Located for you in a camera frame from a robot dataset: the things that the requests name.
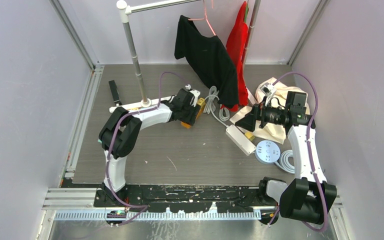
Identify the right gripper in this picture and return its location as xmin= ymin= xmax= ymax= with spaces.
xmin=235 ymin=95 xmax=289 ymax=132

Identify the orange power strip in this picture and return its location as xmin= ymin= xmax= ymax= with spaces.
xmin=180 ymin=105 xmax=204 ymax=129
xmin=126 ymin=107 xmax=142 ymax=112

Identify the yellow charger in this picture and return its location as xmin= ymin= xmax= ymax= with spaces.
xmin=196 ymin=97 xmax=206 ymax=110
xmin=244 ymin=131 xmax=255 ymax=142

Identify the white power strip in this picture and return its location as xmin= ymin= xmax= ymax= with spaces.
xmin=225 ymin=125 xmax=256 ymax=156

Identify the round blue socket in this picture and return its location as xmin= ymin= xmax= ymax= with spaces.
xmin=254 ymin=140 xmax=281 ymax=165

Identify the black power strip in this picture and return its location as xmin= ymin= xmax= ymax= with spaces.
xmin=108 ymin=80 xmax=122 ymax=106

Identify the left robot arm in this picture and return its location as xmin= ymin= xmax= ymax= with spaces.
xmin=98 ymin=88 xmax=201 ymax=207

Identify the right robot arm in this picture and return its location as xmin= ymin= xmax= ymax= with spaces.
xmin=235 ymin=91 xmax=337 ymax=226

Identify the cream cloth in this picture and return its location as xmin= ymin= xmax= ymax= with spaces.
xmin=229 ymin=77 xmax=305 ymax=145

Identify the black shirt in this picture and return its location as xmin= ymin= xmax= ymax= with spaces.
xmin=174 ymin=15 xmax=239 ymax=111

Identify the red garment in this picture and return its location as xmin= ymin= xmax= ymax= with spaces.
xmin=226 ymin=1 xmax=248 ymax=112

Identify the pink hanger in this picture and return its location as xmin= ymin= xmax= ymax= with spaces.
xmin=188 ymin=0 xmax=217 ymax=36

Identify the silver clothes rack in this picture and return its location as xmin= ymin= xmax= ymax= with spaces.
xmin=116 ymin=0 xmax=261 ymax=107

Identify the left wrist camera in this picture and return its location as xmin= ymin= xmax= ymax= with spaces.
xmin=185 ymin=84 xmax=201 ymax=107

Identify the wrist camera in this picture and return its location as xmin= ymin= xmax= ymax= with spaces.
xmin=185 ymin=84 xmax=201 ymax=107
xmin=260 ymin=82 xmax=277 ymax=106

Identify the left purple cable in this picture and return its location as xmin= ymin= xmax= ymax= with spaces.
xmin=104 ymin=71 xmax=193 ymax=227

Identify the grey coiled cable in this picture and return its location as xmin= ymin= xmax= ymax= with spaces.
xmin=202 ymin=86 xmax=233 ymax=128

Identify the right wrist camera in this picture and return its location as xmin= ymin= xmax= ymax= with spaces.
xmin=260 ymin=82 xmax=277 ymax=106

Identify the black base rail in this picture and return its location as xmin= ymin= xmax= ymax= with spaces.
xmin=93 ymin=184 xmax=278 ymax=213

